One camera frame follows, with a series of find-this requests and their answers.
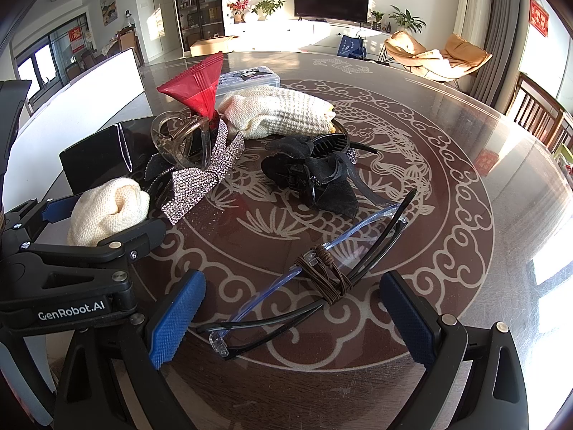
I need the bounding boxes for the orange butterfly chair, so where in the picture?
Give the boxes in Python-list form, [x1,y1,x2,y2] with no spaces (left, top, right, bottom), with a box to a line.
[384,31,492,82]

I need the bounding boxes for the red snack packet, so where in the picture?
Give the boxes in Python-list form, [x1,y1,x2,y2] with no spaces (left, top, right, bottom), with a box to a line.
[157,52,223,119]

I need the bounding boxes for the clear cartoon floss box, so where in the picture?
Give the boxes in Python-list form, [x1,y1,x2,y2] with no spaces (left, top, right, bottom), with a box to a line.
[216,66,281,98]

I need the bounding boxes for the framed wall painting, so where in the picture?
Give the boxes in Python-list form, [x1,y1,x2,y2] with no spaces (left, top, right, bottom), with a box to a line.
[100,0,117,26]

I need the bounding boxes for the white tv console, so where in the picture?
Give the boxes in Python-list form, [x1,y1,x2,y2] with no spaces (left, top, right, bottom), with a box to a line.
[225,16,390,59]

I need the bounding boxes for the blue shopping bag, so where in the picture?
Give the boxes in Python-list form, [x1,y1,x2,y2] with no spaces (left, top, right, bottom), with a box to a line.
[337,35,366,59]

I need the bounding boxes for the cream knitted cloth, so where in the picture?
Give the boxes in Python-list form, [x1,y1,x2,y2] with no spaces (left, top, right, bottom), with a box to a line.
[67,178,150,247]
[218,86,336,140]

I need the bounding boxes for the green potted plant right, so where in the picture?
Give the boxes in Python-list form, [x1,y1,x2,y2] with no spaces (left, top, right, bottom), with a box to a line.
[389,5,427,34]

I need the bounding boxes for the red flower plant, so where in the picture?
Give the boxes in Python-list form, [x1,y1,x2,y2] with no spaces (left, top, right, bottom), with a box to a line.
[226,0,251,23]

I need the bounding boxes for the brown cardboard box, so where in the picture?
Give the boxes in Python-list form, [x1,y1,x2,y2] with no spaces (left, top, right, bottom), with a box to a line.
[191,36,237,57]

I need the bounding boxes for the rhinestone claw hair clip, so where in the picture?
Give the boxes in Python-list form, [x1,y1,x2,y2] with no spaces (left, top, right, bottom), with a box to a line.
[144,111,245,224]

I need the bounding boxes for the black cardboard box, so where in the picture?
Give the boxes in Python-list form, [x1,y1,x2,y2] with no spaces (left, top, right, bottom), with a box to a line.
[59,116,157,194]

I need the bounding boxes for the green potted plant left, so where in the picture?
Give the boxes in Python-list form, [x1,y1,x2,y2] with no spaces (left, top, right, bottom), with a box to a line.
[251,0,285,20]

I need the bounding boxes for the wooden dining chair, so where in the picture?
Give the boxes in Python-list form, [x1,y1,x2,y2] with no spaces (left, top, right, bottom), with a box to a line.
[506,73,572,152]

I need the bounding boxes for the black frame eyeglasses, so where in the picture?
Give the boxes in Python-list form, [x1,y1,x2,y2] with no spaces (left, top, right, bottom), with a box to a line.
[195,189,416,360]

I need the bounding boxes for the black bow hair clip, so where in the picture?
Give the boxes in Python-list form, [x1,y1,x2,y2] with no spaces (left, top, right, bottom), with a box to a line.
[261,132,389,219]

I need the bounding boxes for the black television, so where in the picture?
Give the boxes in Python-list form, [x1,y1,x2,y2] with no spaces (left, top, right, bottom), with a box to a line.
[294,0,369,22]

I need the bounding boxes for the red wall hanging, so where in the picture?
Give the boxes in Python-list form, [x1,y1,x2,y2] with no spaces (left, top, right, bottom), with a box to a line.
[528,0,549,38]

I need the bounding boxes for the white standing air conditioner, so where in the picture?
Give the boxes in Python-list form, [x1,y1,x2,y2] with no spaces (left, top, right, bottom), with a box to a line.
[453,0,492,48]

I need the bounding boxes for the grey curtain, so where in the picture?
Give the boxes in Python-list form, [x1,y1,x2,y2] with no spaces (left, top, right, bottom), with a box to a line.
[470,0,521,107]

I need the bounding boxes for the dark glass display cabinet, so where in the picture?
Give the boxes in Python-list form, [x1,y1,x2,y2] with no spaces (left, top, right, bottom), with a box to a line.
[175,0,224,53]

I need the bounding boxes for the white cardboard storage box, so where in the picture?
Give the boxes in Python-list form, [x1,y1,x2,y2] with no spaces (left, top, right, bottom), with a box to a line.
[3,49,144,211]

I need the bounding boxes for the green potted plant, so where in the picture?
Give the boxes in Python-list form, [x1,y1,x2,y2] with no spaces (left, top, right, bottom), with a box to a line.
[389,5,427,34]
[251,0,285,20]

